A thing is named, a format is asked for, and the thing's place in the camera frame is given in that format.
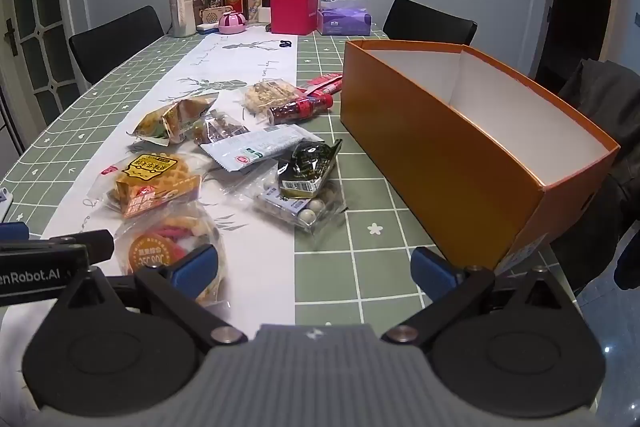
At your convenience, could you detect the black chair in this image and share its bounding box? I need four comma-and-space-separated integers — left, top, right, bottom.
382, 0, 478, 46
68, 5, 166, 85

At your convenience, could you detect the beige small radio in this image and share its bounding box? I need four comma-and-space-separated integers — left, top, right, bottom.
199, 6, 233, 28

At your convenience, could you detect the pink square box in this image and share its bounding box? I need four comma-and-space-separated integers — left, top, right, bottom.
270, 0, 319, 35

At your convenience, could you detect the puffed rice packet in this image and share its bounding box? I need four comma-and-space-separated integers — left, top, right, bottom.
243, 78, 306, 118

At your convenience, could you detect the dark jacket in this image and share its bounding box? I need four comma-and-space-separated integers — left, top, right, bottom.
550, 59, 640, 293

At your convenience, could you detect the red jujube packet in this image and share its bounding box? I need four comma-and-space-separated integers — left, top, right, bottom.
265, 94, 335, 125

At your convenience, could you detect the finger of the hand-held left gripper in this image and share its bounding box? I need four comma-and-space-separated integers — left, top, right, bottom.
0, 229, 116, 267
0, 222, 30, 242

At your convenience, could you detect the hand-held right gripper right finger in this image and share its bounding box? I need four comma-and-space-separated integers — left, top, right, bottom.
382, 247, 581, 348

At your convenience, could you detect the dark green snack packet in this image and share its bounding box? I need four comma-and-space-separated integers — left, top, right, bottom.
277, 139, 343, 200

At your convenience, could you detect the orange cardboard box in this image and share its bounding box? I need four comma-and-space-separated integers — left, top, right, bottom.
340, 39, 621, 273

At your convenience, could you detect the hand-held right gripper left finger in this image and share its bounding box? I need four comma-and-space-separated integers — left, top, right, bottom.
50, 244, 248, 348

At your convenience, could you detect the white tall bottle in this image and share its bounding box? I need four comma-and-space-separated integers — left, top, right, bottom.
167, 0, 197, 38

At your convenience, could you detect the green grid tablecloth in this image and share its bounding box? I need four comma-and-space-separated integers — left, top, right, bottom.
0, 29, 581, 333

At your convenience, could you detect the purple tissue box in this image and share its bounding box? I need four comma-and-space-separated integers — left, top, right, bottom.
316, 0, 373, 36

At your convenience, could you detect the brown nuts clear packet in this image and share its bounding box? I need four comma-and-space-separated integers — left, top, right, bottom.
192, 109, 251, 145

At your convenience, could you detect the round cracker packet orange label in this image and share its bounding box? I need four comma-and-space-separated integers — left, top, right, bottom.
114, 214, 228, 308

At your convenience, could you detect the white printed table runner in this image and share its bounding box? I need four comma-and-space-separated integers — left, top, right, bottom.
0, 32, 301, 427

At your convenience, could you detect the white snack packet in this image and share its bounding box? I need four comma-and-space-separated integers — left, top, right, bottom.
200, 125, 323, 172

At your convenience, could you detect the yellow snack packet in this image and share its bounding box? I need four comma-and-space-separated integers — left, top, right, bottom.
125, 92, 221, 144

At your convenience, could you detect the pink round container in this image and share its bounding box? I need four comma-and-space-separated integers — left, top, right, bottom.
218, 12, 248, 35

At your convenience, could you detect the glass panel door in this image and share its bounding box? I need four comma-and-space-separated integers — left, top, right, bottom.
0, 0, 86, 152

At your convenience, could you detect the white balls clear packet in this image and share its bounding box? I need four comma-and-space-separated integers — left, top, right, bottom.
250, 177, 348, 235

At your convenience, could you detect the waffle packet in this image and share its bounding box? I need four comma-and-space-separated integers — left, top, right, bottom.
87, 152, 203, 220

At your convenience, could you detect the red sausage packet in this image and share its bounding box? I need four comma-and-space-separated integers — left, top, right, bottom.
300, 74, 345, 96

